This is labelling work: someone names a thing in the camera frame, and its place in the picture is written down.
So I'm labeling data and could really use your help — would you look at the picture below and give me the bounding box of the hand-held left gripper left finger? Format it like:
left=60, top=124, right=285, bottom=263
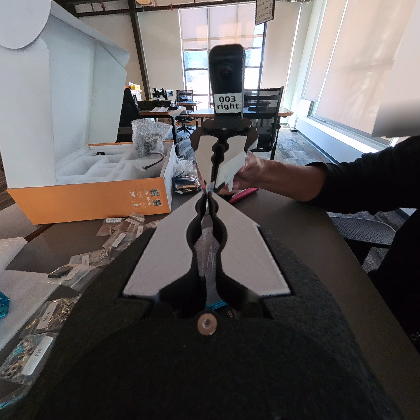
left=123, top=192, right=210, bottom=297

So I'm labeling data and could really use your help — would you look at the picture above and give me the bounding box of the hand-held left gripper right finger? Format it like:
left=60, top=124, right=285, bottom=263
left=207, top=191, right=292, bottom=296

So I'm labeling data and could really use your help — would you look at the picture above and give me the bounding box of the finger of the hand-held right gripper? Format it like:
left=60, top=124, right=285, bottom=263
left=214, top=134, right=250, bottom=191
left=194, top=135, right=220, bottom=190

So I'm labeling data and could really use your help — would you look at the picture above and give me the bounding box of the red screwdriver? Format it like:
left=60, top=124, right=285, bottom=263
left=230, top=187, right=260, bottom=205

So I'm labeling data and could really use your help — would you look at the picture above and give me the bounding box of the small clear zip bag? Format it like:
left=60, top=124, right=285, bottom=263
left=197, top=184, right=220, bottom=306

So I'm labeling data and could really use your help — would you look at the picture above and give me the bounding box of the blue bracket with black servo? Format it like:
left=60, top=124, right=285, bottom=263
left=205, top=297, right=237, bottom=320

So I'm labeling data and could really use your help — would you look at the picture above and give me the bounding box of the person's right forearm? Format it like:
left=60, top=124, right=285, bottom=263
left=272, top=136, right=420, bottom=210

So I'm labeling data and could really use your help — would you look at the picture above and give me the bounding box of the person's right hand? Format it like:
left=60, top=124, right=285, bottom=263
left=229, top=154, right=283, bottom=195

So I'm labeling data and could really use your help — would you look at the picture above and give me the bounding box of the large window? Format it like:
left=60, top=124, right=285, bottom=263
left=179, top=7, right=266, bottom=105

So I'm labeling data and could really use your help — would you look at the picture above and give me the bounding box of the silver antistatic bag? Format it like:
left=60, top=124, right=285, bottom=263
left=172, top=174, right=202, bottom=194

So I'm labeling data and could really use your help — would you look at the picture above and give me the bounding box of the black mesh chair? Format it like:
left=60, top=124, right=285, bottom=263
left=243, top=86, right=285, bottom=161

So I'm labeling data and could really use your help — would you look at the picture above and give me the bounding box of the wooden edged table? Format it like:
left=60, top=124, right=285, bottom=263
left=138, top=107, right=294, bottom=155

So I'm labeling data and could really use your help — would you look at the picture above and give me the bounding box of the bubble wrap bundle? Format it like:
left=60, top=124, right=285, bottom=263
left=131, top=119, right=173, bottom=158

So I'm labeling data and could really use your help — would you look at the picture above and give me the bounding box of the pile of small screw bags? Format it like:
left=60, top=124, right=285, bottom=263
left=0, top=213, right=165, bottom=388

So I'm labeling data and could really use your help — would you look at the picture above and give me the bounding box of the hanging paper sign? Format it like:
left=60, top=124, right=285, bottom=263
left=255, top=0, right=275, bottom=26

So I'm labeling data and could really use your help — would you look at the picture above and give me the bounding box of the black upright panel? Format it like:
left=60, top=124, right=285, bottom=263
left=116, top=87, right=142, bottom=143

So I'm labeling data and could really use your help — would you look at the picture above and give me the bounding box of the orange white cardboard box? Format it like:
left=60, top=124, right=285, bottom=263
left=0, top=0, right=176, bottom=225

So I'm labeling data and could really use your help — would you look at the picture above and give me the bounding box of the white foam insert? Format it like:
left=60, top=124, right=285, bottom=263
left=54, top=143, right=171, bottom=186

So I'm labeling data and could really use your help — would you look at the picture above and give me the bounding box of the grey chair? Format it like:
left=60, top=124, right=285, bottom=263
left=328, top=212, right=397, bottom=263

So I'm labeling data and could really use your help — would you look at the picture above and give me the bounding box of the beige roller blind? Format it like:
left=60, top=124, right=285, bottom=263
left=302, top=0, right=414, bottom=135

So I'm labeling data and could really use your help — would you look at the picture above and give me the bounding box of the white foam sheet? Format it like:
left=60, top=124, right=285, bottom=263
left=0, top=237, right=82, bottom=352

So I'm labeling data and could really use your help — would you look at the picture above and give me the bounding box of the person's dark clothing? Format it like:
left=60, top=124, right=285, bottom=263
left=367, top=207, right=420, bottom=345

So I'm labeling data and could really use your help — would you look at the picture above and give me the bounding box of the black cable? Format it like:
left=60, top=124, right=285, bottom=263
left=136, top=151, right=166, bottom=171

